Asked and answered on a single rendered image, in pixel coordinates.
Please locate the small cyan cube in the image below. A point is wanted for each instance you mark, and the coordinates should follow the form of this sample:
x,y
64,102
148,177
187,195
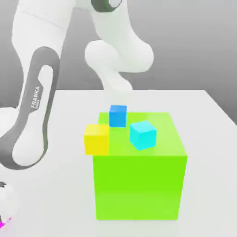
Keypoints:
x,y
143,136

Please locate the small blue cube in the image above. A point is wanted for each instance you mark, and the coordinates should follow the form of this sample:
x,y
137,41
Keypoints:
x,y
117,116

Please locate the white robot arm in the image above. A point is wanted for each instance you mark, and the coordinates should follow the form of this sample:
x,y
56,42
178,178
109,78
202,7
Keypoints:
x,y
37,37

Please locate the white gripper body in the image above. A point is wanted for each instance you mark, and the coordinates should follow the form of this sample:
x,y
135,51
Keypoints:
x,y
7,201

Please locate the small yellow cube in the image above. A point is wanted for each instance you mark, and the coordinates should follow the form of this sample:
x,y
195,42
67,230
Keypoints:
x,y
96,138

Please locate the large green box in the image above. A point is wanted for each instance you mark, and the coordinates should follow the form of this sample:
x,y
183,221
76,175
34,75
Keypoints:
x,y
137,185

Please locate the small magenta cube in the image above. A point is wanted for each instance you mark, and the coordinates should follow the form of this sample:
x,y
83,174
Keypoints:
x,y
1,224

